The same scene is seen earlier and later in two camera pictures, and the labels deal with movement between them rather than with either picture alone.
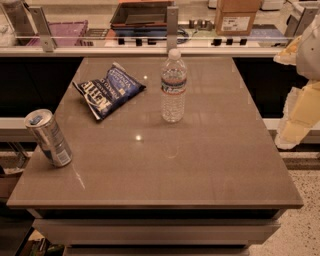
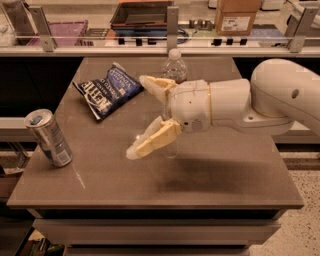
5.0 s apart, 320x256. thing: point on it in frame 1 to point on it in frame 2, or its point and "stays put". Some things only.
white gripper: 310,53 to 190,105
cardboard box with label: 236,17 stays put
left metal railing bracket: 43,29 stays put
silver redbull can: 47,133 stays put
